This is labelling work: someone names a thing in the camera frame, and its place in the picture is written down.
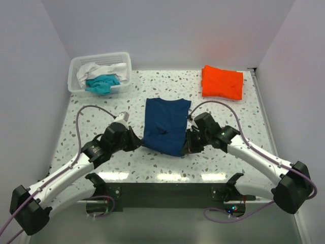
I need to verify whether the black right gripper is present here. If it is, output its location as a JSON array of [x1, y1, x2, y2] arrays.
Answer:
[[181, 128, 210, 155]]

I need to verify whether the navy blue t shirt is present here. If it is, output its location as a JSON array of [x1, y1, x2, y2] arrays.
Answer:
[[142, 98, 191, 157]]

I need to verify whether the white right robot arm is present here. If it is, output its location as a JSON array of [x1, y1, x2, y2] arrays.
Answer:
[[182, 112, 313, 214]]

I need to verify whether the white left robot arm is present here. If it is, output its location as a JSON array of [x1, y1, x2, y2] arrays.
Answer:
[[10, 122, 142, 236]]

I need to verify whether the orange folded t shirt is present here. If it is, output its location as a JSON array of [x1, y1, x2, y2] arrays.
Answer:
[[201, 65, 244, 101]]

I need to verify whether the teal crumpled t shirt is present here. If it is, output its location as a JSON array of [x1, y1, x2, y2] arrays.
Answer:
[[85, 75, 120, 95]]

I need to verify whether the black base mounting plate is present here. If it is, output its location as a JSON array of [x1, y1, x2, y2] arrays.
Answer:
[[86, 182, 256, 218]]

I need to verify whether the white crumpled t shirt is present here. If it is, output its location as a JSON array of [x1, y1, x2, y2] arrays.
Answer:
[[76, 62, 127, 88]]

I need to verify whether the white plastic basket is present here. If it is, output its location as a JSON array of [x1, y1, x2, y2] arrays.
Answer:
[[68, 52, 132, 96]]

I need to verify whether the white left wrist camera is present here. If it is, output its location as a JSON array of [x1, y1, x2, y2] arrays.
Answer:
[[114, 112, 129, 127]]

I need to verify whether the right side aluminium rail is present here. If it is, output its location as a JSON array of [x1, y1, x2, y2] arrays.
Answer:
[[247, 67, 302, 204]]

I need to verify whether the aluminium frame rail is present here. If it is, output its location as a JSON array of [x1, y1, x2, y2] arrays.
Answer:
[[253, 195, 302, 204]]

